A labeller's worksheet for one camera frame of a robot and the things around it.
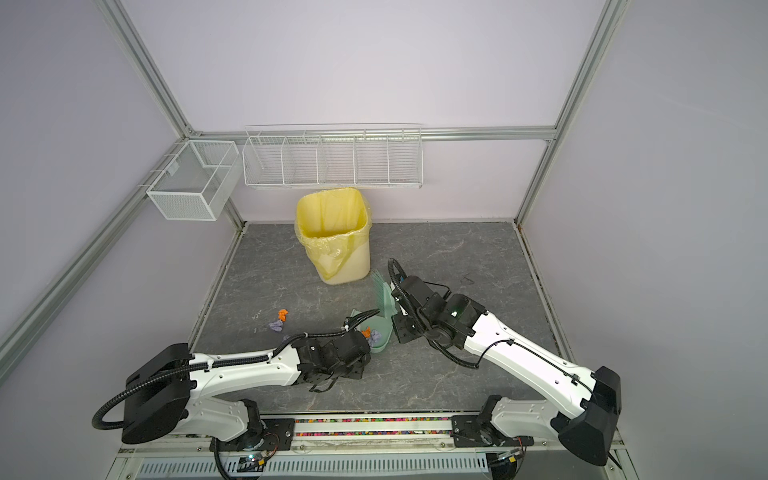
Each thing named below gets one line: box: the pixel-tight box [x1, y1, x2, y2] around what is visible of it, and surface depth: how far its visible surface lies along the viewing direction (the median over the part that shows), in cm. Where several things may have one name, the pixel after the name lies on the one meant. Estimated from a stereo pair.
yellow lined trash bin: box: [294, 187, 372, 285], surface depth 96 cm
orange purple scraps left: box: [268, 308, 289, 332], surface depth 94 cm
